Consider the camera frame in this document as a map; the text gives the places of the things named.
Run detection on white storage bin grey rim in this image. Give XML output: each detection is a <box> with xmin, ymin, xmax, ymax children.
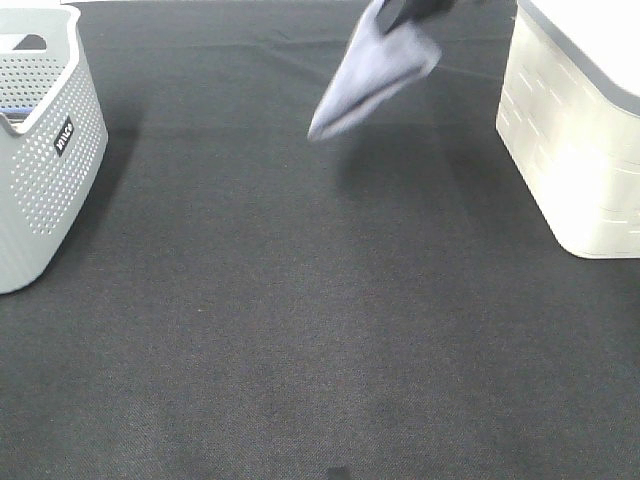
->
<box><xmin>496</xmin><ymin>1</ymin><xmax>639</xmax><ymax>259</ymax></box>

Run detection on lavender towel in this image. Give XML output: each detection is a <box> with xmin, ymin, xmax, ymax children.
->
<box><xmin>307</xmin><ymin>1</ymin><xmax>442</xmax><ymax>141</ymax></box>

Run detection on black table cloth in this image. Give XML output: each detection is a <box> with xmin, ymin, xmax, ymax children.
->
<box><xmin>1</xmin><ymin>1</ymin><xmax>639</xmax><ymax>479</ymax></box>

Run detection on grey perforated laundry basket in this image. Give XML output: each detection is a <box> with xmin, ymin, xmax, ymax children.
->
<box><xmin>1</xmin><ymin>1</ymin><xmax>108</xmax><ymax>294</ymax></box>

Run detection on blue cloth in basket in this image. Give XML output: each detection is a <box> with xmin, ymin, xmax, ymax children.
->
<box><xmin>0</xmin><ymin>107</ymin><xmax>33</xmax><ymax>123</ymax></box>

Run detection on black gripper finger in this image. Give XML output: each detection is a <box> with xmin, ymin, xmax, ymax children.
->
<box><xmin>376</xmin><ymin>0</ymin><xmax>456</xmax><ymax>34</ymax></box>

